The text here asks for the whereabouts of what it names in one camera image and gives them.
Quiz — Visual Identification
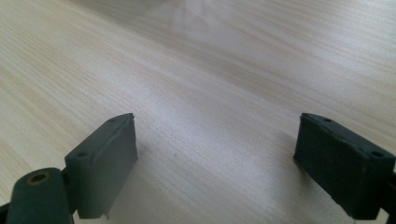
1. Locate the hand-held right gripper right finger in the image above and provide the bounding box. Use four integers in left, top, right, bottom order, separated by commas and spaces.
292, 112, 396, 220

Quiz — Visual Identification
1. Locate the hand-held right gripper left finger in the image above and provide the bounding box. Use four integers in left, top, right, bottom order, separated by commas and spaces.
64, 112, 138, 220

